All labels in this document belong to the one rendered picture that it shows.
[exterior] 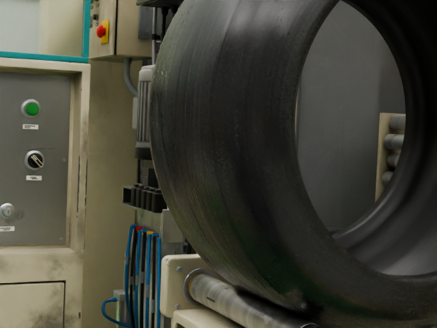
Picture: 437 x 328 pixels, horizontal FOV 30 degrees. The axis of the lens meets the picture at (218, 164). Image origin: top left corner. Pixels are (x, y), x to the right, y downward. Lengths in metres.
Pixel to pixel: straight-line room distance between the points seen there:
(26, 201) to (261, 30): 0.82
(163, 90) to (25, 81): 0.60
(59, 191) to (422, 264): 0.73
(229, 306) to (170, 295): 0.16
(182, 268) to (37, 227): 0.44
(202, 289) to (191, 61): 0.41
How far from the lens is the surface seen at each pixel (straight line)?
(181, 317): 1.30
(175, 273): 1.31
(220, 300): 1.21
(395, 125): 1.65
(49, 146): 1.65
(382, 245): 1.37
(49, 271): 1.63
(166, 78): 1.08
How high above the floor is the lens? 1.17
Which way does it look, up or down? 3 degrees down
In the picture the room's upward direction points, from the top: 3 degrees clockwise
